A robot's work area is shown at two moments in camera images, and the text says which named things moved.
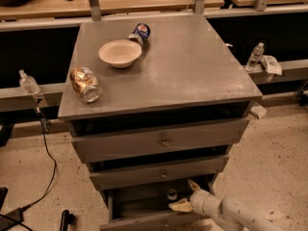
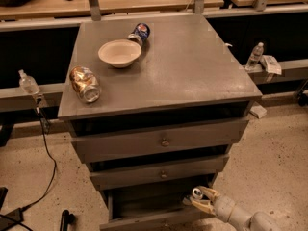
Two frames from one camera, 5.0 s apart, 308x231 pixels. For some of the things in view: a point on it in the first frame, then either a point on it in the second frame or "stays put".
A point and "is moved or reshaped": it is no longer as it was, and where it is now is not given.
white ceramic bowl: (120, 53) stays put
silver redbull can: (172, 193) is moved or reshaped
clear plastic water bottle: (255, 57) stays put
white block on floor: (258, 111) stays put
